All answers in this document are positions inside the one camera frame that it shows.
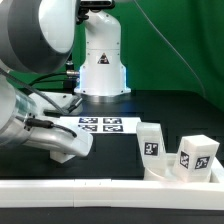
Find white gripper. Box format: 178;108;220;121
25;92;93;157

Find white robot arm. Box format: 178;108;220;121
0;0;130;158

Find white paper marker sheet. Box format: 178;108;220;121
60;117;141;134

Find white L-shaped fence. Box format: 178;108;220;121
0;161;224;210

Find black cables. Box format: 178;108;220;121
19;72;80;94

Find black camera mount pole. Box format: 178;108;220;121
63;0;89;89

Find grey cable right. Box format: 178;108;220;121
133;0;208;101

